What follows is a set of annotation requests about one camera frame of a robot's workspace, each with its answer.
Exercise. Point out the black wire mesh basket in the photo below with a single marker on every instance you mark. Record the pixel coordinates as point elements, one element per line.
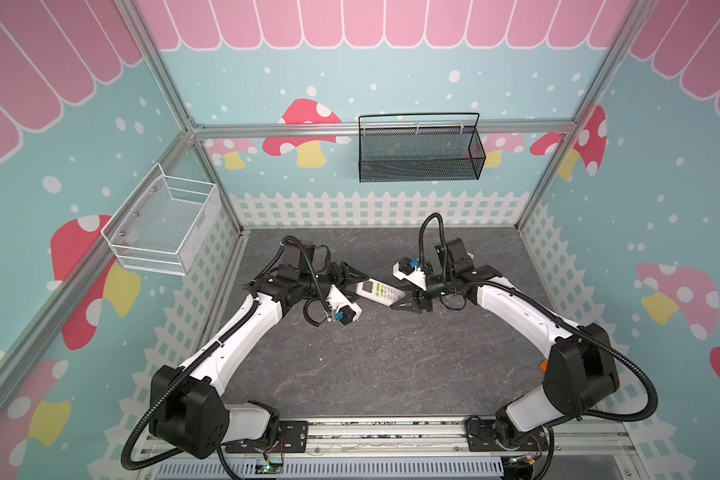
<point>417,147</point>

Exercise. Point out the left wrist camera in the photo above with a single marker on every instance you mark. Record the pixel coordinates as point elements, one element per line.
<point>343,310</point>

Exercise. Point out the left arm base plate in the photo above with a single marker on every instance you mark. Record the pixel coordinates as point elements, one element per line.
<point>285,437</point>

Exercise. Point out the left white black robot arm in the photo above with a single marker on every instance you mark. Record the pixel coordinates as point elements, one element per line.
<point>186,412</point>

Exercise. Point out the white wire mesh basket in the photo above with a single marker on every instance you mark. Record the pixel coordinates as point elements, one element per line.
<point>164,223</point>

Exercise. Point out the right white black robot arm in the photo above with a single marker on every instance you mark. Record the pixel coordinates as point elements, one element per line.
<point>581,364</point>

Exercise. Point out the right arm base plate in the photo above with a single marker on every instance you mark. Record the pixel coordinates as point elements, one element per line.
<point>496,435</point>

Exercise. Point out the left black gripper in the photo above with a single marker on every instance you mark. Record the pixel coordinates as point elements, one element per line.
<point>344,278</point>

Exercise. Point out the white remote with green buttons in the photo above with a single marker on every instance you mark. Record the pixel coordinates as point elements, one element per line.
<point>379,292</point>

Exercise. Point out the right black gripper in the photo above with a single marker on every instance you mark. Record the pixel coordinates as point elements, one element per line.
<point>426,297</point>

